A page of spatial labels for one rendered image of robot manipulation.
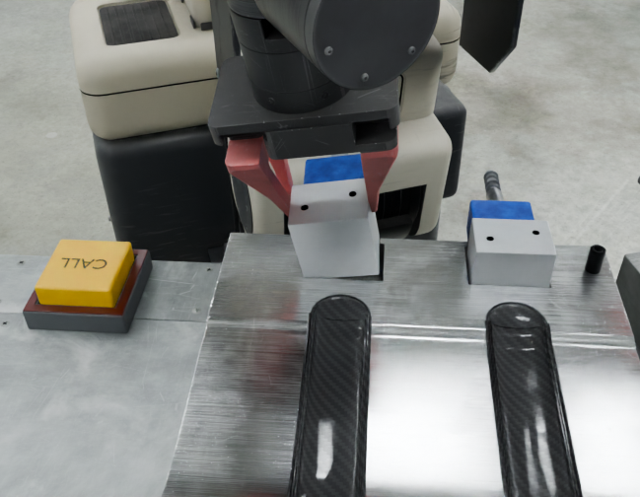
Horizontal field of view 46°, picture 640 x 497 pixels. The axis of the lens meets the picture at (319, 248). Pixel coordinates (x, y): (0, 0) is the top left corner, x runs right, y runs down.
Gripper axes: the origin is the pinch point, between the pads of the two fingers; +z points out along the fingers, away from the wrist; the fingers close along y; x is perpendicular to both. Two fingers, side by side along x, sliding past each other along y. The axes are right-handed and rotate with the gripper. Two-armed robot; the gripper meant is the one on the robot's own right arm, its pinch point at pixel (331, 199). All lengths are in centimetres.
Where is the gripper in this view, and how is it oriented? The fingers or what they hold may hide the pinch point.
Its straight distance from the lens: 47.7
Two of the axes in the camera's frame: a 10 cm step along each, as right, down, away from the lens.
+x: 0.6, -7.5, 6.6
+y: 9.8, -0.7, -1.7
